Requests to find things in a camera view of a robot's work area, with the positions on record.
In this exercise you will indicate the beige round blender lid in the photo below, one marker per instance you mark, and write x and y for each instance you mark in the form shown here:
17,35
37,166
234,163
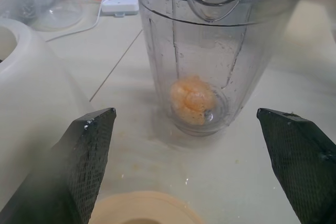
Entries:
144,209

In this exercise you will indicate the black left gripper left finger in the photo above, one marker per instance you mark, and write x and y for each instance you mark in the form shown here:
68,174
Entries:
78,161

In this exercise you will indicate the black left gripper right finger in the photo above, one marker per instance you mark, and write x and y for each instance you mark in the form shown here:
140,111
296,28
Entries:
299,153

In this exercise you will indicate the white blender base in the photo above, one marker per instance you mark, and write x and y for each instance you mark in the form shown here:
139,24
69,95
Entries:
29,108

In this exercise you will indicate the clear plastic blender jar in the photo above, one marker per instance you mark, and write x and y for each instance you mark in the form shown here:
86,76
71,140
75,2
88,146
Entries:
199,51

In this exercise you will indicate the peeled orange segments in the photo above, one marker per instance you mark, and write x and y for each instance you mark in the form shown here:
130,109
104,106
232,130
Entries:
193,100

